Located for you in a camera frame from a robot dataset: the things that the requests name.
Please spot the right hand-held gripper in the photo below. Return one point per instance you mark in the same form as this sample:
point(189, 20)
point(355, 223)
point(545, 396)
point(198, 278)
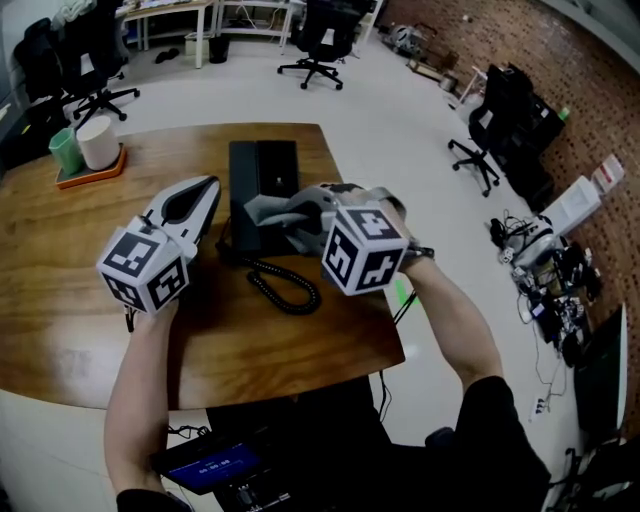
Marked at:
point(362, 250)

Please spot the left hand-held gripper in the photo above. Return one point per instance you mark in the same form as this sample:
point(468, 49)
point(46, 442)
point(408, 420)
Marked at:
point(145, 267)

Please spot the black desk phone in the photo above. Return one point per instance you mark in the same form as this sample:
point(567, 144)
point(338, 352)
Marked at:
point(262, 165)

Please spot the person's left forearm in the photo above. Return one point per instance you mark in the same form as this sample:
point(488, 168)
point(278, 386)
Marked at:
point(140, 380)

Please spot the person's right forearm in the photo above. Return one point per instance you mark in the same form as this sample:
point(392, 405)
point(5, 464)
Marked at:
point(450, 320)

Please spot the wooden desk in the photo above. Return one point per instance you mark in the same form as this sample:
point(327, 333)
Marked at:
point(65, 280)

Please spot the green floor tape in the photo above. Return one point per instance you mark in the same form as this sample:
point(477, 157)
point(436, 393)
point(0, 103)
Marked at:
point(401, 292)

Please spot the orange tray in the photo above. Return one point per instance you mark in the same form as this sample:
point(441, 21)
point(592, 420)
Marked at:
point(90, 176)

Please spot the white cylindrical container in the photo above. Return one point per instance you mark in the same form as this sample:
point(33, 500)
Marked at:
point(98, 142)

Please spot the green plastic container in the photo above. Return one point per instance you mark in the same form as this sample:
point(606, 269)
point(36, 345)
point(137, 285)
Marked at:
point(65, 150)

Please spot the black office chair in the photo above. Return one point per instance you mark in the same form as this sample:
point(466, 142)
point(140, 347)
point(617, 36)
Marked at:
point(40, 60)
point(322, 35)
point(95, 55)
point(482, 130)

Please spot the wooden crate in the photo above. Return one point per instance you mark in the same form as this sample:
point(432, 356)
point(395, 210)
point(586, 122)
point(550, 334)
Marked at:
point(430, 65)

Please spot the person's black clothing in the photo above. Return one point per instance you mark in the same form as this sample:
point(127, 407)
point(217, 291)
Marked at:
point(400, 450)

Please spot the black storage rack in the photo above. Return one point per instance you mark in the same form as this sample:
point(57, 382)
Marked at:
point(537, 140)

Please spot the black tablet with blue screen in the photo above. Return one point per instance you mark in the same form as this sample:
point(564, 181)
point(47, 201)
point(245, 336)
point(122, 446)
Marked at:
point(210, 465)

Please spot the pair of black slippers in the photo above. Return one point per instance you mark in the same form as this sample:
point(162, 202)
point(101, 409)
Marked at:
point(166, 55)

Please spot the white cardboard box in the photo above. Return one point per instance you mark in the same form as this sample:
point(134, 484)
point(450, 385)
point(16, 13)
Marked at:
point(572, 205)

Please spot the small white box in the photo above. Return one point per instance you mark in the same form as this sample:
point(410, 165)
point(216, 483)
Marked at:
point(196, 44)

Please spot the black waste bin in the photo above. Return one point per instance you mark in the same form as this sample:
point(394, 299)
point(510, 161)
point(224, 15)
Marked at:
point(219, 49)

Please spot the white power strip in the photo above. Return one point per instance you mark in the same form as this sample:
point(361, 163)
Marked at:
point(538, 405)

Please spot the green bottle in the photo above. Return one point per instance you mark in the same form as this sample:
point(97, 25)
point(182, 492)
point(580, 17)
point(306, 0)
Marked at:
point(564, 113)

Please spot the white table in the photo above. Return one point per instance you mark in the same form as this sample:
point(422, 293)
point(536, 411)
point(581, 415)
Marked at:
point(260, 27)
point(170, 10)

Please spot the red and white booklet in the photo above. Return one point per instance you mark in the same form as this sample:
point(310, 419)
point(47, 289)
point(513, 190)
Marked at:
point(608, 172)

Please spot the black monitor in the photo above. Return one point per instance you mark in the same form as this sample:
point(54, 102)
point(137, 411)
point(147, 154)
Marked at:
point(600, 370)

